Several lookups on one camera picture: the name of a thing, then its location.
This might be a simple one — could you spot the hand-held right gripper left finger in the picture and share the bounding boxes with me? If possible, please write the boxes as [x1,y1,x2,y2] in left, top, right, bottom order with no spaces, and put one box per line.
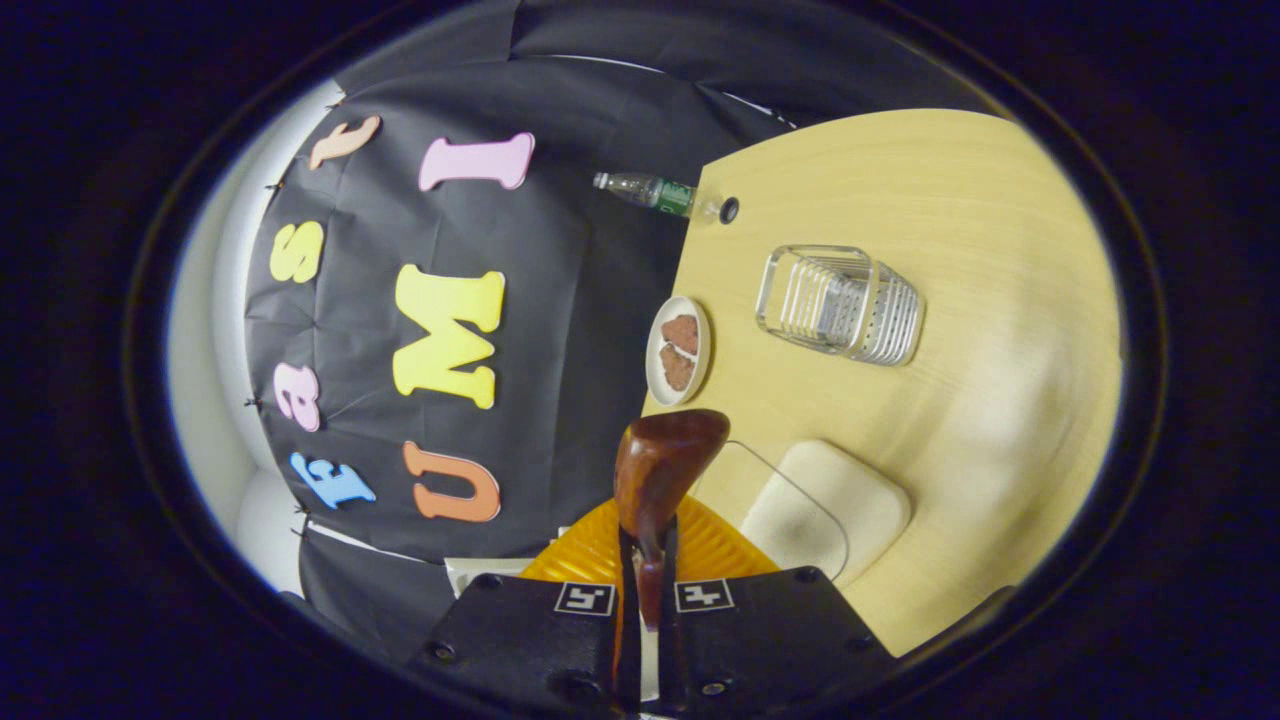
[405,497,643,719]

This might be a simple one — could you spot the clear plastic water bottle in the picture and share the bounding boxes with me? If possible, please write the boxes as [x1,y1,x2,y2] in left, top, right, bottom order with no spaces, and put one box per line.
[592,171,726,223]

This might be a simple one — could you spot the white round plate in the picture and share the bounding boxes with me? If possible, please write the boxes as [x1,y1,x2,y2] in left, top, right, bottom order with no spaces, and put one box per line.
[645,296,713,407]

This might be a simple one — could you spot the clear container of rice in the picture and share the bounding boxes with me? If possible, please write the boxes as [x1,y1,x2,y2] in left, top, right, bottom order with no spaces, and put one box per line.
[690,438,913,591]

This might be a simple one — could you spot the brown wooden spoon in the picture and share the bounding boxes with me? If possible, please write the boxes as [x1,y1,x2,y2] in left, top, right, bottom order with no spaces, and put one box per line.
[613,408,732,633]

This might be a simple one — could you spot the brown meat piece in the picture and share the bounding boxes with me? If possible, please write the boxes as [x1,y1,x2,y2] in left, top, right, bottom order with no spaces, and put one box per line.
[659,343,697,393]
[660,313,701,358]

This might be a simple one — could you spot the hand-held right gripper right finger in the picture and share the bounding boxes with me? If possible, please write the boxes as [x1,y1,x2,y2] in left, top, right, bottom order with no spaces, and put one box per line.
[655,495,898,719]

